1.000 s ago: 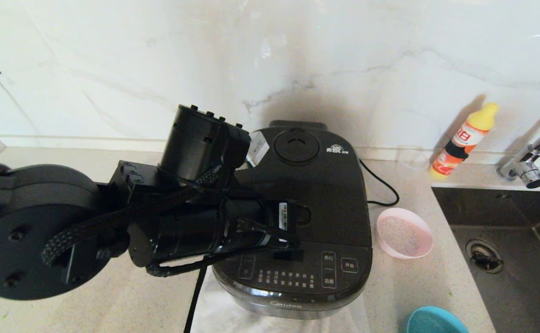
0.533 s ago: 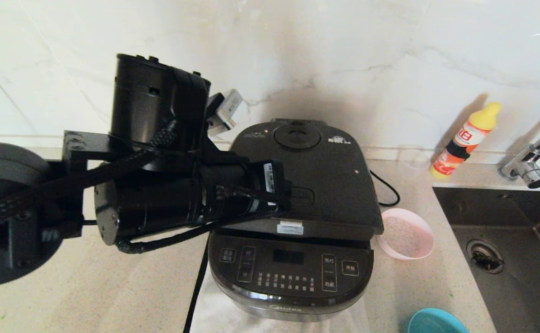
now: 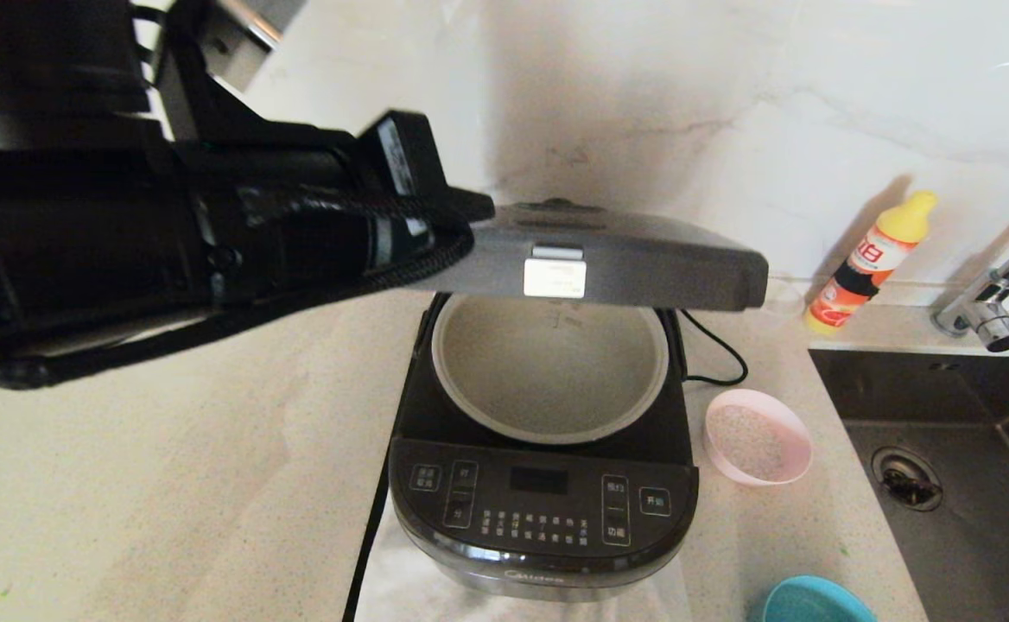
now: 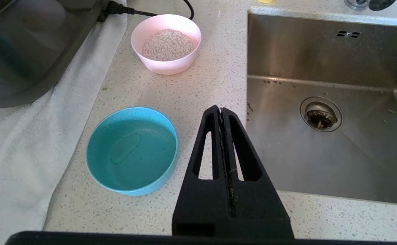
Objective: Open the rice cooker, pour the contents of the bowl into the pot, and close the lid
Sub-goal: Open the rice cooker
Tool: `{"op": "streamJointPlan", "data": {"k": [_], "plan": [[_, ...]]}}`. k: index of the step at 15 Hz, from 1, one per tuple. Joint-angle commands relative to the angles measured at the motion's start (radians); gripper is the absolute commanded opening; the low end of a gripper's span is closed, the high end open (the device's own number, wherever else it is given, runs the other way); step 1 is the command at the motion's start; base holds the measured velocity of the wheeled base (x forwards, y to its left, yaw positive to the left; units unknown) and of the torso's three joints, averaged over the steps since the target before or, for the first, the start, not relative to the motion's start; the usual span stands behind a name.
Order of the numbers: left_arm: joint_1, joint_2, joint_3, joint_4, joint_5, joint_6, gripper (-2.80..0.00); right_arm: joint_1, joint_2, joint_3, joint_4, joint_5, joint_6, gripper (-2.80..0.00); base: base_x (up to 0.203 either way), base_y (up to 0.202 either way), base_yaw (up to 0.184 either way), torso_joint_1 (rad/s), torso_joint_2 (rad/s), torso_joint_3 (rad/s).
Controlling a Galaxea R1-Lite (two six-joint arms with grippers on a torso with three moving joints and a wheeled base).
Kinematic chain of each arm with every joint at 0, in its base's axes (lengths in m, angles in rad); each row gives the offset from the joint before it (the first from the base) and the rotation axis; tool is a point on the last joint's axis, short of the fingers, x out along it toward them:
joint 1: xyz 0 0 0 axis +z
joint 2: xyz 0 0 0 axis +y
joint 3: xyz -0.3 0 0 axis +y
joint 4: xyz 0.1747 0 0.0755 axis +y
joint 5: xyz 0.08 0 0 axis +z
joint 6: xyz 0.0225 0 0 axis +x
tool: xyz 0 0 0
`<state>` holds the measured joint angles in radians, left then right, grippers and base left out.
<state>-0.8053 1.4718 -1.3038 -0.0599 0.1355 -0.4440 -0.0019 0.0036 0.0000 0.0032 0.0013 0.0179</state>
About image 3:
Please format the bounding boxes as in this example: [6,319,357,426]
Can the black rice cooker lid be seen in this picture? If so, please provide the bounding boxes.
[418,198,771,313]

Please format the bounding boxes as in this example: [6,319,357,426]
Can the stainless steel sink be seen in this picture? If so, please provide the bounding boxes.
[808,348,1009,622]

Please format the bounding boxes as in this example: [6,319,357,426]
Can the white raw rice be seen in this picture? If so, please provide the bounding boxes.
[708,403,787,479]

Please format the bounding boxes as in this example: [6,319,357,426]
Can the black rice cooker base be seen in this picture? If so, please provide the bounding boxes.
[387,294,701,604]

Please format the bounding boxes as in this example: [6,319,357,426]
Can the white translucent mat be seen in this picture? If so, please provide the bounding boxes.
[355,510,695,622]

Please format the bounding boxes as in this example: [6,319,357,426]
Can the black power cord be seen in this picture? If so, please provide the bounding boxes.
[676,308,748,388]

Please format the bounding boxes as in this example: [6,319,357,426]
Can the teal plastic bowl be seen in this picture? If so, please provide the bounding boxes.
[761,574,879,622]

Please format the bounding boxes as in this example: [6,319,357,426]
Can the yellow capped detergent bottle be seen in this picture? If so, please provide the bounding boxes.
[804,190,939,337]

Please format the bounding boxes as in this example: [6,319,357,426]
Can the pink plastic bowl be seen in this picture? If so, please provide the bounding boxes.
[702,388,815,486]

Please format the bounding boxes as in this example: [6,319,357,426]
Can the black strip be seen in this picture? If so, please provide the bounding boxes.
[342,471,394,622]

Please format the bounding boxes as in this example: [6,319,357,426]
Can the metal sink drain strainer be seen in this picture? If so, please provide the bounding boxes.
[870,445,944,513]

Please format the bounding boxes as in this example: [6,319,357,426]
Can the grey inner pot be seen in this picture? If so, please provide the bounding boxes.
[430,294,670,447]

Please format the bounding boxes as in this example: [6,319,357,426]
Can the chrome faucet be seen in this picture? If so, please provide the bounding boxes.
[930,214,1009,354]

